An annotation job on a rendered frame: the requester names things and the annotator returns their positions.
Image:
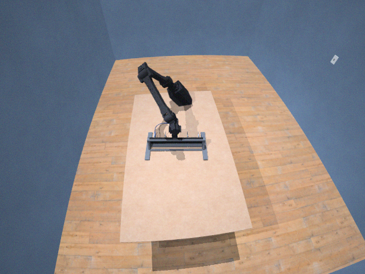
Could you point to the grey patch panel rack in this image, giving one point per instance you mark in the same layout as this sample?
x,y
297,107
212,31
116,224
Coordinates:
x,y
178,142

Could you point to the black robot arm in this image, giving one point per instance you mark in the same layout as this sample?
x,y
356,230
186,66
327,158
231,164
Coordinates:
x,y
145,75

